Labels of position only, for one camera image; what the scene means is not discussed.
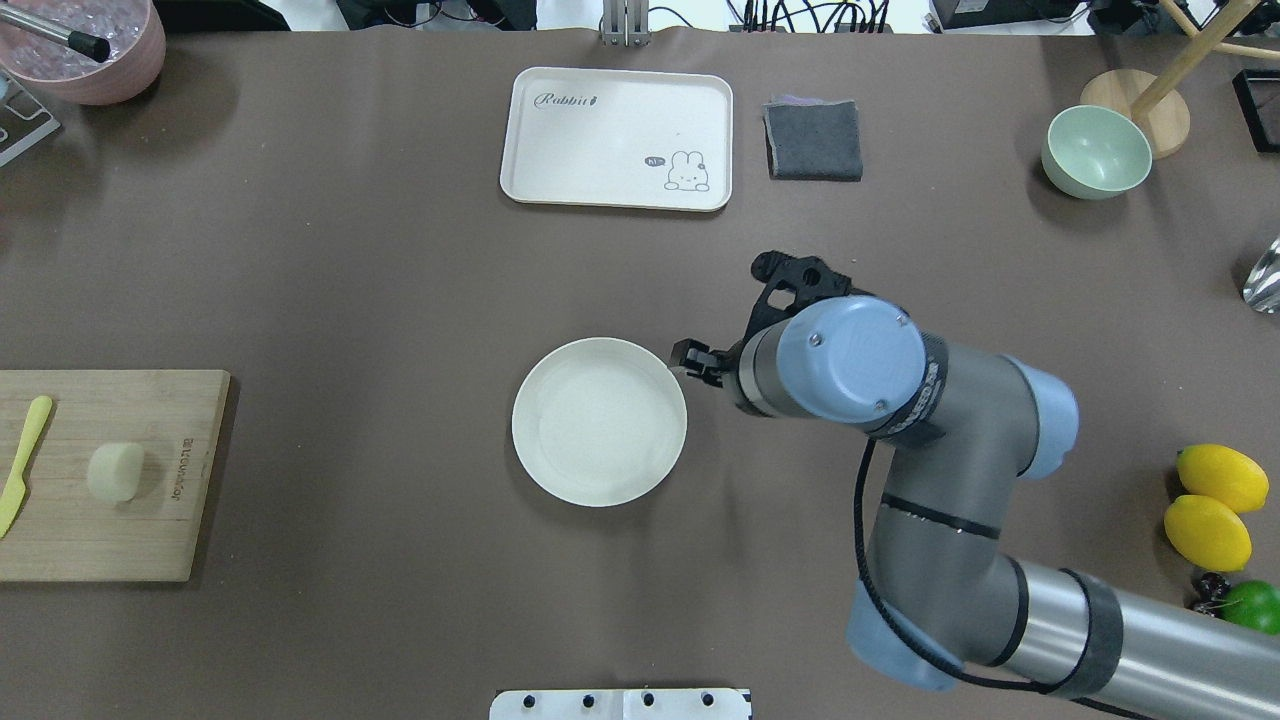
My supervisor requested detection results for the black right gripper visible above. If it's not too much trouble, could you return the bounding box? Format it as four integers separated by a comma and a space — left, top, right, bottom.
668, 251, 868, 386

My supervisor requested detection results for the white steamed bun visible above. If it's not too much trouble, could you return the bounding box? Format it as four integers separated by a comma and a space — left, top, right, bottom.
86, 442, 145, 503

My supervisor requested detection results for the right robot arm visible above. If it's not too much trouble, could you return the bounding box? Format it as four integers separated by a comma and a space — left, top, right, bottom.
671, 251, 1277, 719

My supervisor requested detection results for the cream rabbit tray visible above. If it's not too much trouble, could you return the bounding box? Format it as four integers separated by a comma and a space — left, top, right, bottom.
499, 67, 733, 213

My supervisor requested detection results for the white round plate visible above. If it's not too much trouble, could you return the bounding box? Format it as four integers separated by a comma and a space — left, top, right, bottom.
509, 337, 689, 509

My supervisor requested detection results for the grey folded cloth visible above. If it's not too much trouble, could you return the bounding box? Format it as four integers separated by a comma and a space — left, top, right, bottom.
763, 96, 864, 182

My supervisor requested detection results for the mint green bowl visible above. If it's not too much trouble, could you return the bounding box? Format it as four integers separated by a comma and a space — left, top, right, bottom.
1039, 105, 1155, 201

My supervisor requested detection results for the yellow lemon near pepper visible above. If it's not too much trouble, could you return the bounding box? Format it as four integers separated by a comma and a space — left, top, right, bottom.
1175, 445, 1270, 514

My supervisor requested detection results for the wooden mug tree stand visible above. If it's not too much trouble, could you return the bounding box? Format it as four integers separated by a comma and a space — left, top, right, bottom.
1079, 1, 1277, 160

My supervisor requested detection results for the yellow lemon front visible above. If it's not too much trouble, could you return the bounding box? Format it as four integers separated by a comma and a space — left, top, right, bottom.
1164, 495, 1253, 573

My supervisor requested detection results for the metal scoop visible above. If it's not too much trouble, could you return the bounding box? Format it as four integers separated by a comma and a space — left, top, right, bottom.
1240, 237, 1280, 315

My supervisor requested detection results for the bamboo cutting board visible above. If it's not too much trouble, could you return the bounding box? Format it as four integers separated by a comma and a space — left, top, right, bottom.
1, 369, 230, 583

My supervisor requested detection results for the pink bowl with ice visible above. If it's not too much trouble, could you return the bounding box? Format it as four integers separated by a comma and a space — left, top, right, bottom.
1, 1, 166, 106

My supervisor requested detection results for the metal muddler stick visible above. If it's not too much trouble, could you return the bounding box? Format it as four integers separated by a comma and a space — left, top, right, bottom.
1, 3, 111, 63

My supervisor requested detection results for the yellow plastic knife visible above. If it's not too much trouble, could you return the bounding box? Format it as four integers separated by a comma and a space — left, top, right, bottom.
1, 395, 54, 539

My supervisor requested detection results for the white cup rack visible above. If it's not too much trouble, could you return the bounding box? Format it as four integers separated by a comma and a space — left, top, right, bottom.
1, 70, 61, 167

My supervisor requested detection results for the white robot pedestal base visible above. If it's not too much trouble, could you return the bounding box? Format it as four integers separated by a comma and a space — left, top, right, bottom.
489, 687, 756, 719

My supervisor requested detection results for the aluminium frame post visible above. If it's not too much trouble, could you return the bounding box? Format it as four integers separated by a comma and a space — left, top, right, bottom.
598, 0, 652, 47

